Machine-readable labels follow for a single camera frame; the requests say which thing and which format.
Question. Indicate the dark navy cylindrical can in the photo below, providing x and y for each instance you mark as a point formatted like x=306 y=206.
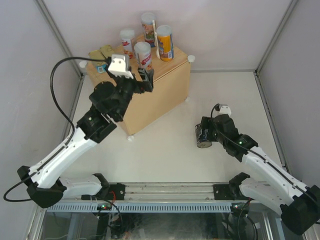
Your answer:
x=202 y=137

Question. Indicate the red white can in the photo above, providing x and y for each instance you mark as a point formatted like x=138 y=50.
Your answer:
x=128 y=41
x=143 y=55

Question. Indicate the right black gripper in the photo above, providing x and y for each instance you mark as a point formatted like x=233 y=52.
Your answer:
x=206 y=123

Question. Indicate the wooden cube counter box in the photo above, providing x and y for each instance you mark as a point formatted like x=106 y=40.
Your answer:
x=170 y=88

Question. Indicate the orange yellow cylindrical can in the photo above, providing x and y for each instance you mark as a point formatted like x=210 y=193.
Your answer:
x=147 y=20

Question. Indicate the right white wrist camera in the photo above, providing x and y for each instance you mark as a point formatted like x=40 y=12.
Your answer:
x=222 y=109

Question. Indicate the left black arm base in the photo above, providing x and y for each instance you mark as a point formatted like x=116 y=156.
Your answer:
x=115 y=192

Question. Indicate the gold rectangular tin can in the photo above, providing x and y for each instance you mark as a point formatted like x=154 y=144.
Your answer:
x=106 y=50

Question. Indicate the aluminium rail frame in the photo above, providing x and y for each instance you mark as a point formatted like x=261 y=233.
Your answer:
x=134 y=192

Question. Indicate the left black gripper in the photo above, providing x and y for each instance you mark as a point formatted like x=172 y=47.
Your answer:
x=147 y=77

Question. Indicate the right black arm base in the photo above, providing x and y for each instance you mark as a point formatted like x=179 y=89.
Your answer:
x=223 y=192

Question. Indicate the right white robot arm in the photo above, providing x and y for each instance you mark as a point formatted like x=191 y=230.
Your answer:
x=297 y=204

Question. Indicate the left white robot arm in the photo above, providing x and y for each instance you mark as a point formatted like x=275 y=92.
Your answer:
x=90 y=130

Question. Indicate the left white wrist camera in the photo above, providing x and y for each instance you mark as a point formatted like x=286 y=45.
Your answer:
x=120 y=66

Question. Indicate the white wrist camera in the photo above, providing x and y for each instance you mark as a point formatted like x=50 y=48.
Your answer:
x=222 y=109
x=120 y=66

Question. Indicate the blue slotted cable duct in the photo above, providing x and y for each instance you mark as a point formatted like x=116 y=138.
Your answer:
x=139 y=207

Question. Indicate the blue vegetable cylindrical can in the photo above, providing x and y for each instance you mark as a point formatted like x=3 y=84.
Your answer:
x=165 y=42

